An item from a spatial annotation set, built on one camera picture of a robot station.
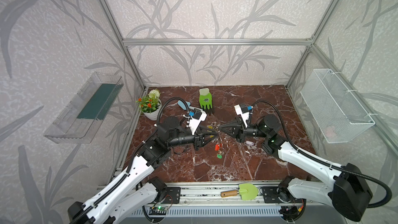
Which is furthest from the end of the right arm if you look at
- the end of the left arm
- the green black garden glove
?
the green black garden glove

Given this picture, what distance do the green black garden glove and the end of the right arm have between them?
44 centimetres

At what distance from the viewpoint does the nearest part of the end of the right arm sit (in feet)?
1.93

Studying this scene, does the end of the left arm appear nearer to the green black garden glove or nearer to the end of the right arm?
the end of the right arm

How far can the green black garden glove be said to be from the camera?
3.51 ft
